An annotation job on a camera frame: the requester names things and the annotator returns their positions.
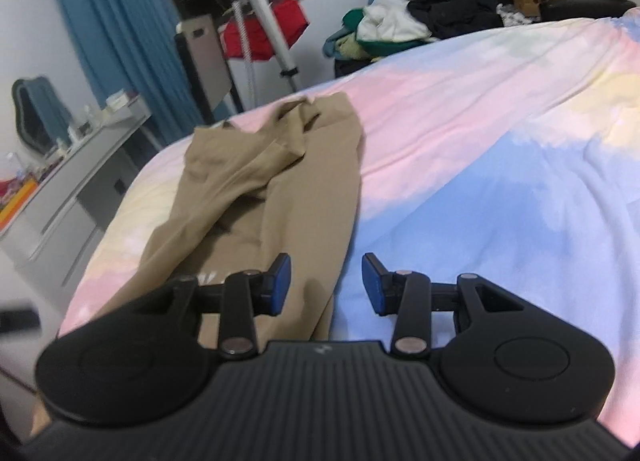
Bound tan garment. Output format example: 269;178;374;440
131;92;364;348

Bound blue curtain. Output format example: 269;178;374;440
42;0;212;148

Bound black garment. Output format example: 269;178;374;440
407;0;517;40

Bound wavy-framed mirror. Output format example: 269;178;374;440
10;76;74;152

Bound white vanity desk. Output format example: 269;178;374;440
0;95;167;303

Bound pastel tie-dye blanket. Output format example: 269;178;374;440
57;6;640;444

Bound light green towel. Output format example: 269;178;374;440
334;36;374;61

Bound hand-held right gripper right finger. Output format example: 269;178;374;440
361;252;526;358

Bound orange tray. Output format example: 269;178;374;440
0;178;39;230

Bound red garment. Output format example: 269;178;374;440
219;0;309;62

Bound garment steamer stand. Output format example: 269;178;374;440
202;0;302;108

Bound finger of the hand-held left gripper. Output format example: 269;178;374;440
0;307;42;338

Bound green garment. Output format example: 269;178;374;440
342;8;437;51

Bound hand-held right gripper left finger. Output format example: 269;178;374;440
131;252;293;361

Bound black chair with white seat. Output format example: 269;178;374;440
173;14;247;125

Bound white garment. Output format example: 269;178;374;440
357;0;434;42

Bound blue garment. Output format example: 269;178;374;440
322;30;352;60

